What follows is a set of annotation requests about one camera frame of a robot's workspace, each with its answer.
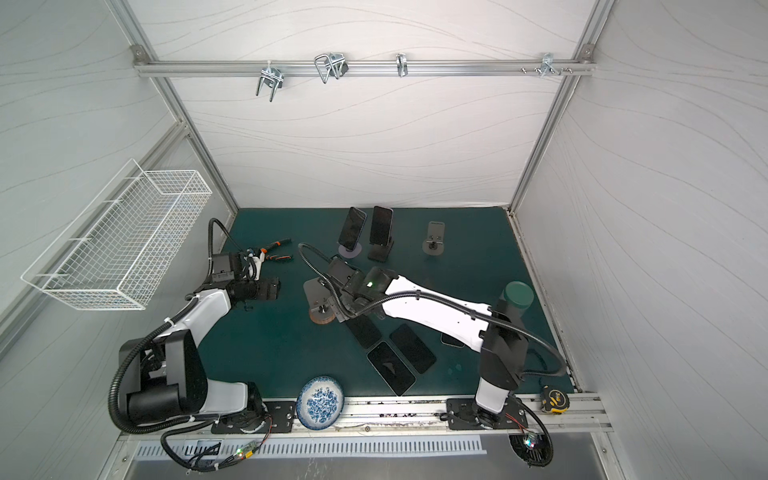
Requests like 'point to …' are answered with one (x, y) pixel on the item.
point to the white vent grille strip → (242, 447)
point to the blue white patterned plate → (319, 403)
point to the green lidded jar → (519, 295)
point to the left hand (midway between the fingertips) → (269, 278)
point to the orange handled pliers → (276, 256)
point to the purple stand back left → (350, 254)
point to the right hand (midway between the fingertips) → (356, 286)
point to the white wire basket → (107, 258)
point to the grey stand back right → (434, 244)
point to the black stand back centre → (380, 252)
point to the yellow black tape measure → (554, 400)
